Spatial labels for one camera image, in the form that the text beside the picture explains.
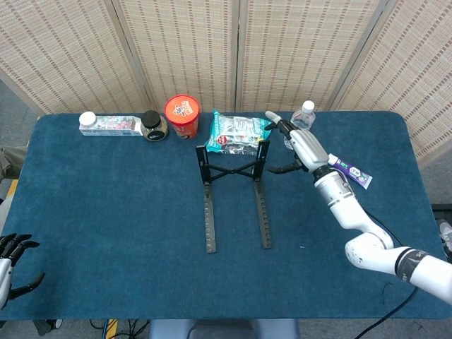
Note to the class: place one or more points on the dark green floor object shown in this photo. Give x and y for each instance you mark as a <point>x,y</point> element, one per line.
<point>46,326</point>

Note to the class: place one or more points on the red instant noodle cup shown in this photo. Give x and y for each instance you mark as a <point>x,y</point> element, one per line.
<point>182,109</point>

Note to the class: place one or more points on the black floor bar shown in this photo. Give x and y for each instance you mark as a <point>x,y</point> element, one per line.
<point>443,207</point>

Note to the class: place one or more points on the grey sneaker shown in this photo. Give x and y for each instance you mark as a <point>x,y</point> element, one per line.
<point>446,233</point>

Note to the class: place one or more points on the blue felt table cover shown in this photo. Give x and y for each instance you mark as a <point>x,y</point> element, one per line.
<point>123,212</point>

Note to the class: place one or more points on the clear plastic water bottle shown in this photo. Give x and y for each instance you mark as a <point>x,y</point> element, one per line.
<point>304,118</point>

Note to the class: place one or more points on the teal snack bag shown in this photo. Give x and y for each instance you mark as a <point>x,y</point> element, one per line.
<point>233,130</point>

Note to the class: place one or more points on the glass jar with black lid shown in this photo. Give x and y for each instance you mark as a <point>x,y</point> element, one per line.
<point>154,132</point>

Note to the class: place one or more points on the bamboo folding screen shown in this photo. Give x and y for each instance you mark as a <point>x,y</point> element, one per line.
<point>176,53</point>

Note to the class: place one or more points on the purple toothpaste tube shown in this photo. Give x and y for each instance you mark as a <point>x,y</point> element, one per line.
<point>356,174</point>

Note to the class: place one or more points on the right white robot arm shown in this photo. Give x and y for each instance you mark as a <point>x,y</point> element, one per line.
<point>339,197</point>

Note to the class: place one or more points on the olive green fabric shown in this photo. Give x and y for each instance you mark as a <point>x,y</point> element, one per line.
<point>10,162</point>

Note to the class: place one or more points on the white milk carton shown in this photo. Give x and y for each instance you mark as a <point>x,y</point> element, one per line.
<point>113,129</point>

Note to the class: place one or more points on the black folding laptop stand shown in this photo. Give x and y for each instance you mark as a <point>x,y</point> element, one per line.
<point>202,164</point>

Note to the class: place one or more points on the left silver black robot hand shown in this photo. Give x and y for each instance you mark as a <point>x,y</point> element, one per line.
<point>8,247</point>

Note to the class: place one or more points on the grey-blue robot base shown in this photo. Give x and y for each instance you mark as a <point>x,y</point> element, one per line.
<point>226,330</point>

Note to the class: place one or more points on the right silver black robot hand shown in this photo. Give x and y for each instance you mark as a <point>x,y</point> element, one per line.
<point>309,148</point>

